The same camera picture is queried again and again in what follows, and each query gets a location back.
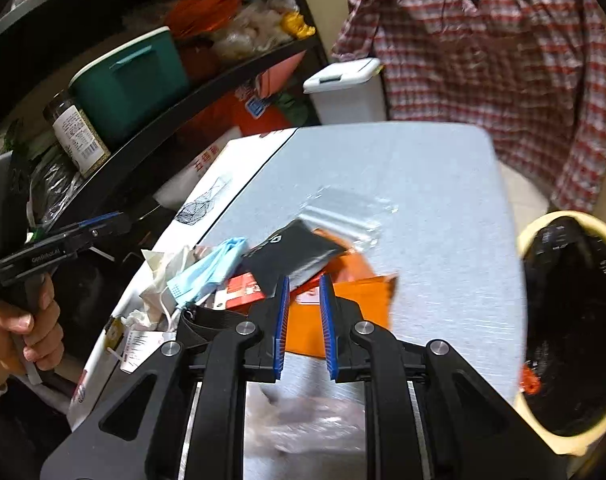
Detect white lidded bin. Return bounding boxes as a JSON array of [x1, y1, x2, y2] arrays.
[[303, 57, 389, 126]]

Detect teal storage box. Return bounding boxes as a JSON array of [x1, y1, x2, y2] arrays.
[[68, 26, 191, 148]]

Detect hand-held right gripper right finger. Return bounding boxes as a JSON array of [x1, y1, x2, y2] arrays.
[[319, 274, 569, 480]]

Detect black shelving rack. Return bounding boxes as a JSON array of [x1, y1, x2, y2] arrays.
[[0, 0, 329, 241]]

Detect red plaid shirt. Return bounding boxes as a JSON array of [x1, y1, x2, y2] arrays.
[[331, 0, 606, 216]]

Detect black elastic band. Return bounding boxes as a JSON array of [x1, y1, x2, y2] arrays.
[[175, 305, 249, 348]]

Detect black bin liner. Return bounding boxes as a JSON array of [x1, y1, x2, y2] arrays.
[[520, 215, 606, 438]]

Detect yellow trash bin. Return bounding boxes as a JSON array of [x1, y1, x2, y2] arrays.
[[516, 210, 606, 458]]

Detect orange snack packet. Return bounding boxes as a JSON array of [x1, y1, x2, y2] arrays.
[[283, 227, 400, 358]]

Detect white paper label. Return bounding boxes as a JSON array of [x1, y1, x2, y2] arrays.
[[118, 327, 176, 376]]

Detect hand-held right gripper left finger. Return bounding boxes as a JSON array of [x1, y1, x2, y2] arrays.
[[40, 275, 291, 480]]

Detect orange plastic bags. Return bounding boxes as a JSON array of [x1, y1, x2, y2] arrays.
[[165, 0, 246, 38]]

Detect black foil packet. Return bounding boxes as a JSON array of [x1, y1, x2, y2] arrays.
[[239, 219, 349, 296]]

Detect red wrapper scrap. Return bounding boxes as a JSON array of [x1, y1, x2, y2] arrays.
[[519, 364, 541, 396]]

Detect person's left hand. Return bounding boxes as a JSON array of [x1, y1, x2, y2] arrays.
[[0, 275, 66, 386]]

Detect crumpled white tissue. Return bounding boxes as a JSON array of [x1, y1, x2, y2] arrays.
[[128, 245, 196, 333]]

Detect red cardboard box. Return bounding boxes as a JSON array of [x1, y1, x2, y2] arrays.
[[210, 272, 279, 313]]

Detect labelled glass jar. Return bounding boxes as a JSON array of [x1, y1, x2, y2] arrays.
[[43, 89, 111, 180]]

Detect clear bag of dark food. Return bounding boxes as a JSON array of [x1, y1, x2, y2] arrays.
[[30, 160, 84, 231]]

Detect crumpled clear plastic wrap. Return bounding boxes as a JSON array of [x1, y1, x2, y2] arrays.
[[245, 390, 369, 453]]

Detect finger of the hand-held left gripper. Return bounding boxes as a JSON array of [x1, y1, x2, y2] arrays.
[[43, 211, 126, 241], [85, 217, 151, 252]]

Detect grey tablecloth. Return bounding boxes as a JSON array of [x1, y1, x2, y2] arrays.
[[198, 122, 529, 480]]

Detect yellow plastic bag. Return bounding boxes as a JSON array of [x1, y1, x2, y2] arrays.
[[280, 10, 316, 41]]

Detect clear plastic bag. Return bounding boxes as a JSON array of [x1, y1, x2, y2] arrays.
[[298, 185, 399, 251]]

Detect blue face mask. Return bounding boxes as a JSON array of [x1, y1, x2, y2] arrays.
[[167, 236, 249, 308]]

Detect red orange printed package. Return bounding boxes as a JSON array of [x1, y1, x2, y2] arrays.
[[203, 52, 314, 136]]

